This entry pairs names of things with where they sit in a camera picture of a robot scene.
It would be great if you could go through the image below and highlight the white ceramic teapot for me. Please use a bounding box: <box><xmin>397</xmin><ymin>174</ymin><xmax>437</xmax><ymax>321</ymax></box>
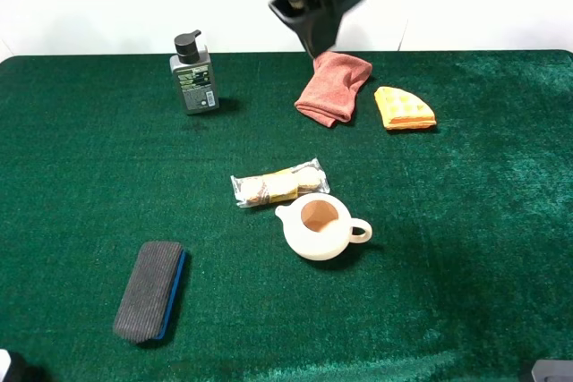
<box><xmin>275</xmin><ymin>192</ymin><xmax>372</xmax><ymax>261</ymax></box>

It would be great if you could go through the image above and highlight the grey object bottom right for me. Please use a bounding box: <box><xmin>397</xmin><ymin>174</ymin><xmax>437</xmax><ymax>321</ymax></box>
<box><xmin>518</xmin><ymin>359</ymin><xmax>573</xmax><ymax>382</ymax></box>

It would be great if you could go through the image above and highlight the folded red cloth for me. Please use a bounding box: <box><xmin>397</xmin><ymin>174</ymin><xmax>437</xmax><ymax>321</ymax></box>
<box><xmin>295</xmin><ymin>52</ymin><xmax>372</xmax><ymax>128</ymax></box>

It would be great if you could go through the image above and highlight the grey pump bottle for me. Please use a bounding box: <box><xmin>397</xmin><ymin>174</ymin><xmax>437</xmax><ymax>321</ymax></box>
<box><xmin>169</xmin><ymin>30</ymin><xmax>219</xmax><ymax>115</ymax></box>

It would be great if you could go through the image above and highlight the yellow waffle toy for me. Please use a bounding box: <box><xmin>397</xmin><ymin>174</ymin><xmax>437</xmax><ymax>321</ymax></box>
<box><xmin>374</xmin><ymin>87</ymin><xmax>437</xmax><ymax>131</ymax></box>

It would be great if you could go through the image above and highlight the wrapped pastry packet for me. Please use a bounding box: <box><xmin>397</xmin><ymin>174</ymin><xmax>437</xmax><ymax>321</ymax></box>
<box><xmin>231</xmin><ymin>158</ymin><xmax>330</xmax><ymax>208</ymax></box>

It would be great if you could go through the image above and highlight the green table cloth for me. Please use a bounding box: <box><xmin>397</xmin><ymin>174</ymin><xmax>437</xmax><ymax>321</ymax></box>
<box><xmin>1</xmin><ymin>50</ymin><xmax>572</xmax><ymax>381</ymax></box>

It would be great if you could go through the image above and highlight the grey blue board eraser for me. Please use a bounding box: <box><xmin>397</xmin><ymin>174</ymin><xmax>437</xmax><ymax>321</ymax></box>
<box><xmin>113</xmin><ymin>241</ymin><xmax>185</xmax><ymax>344</ymax></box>

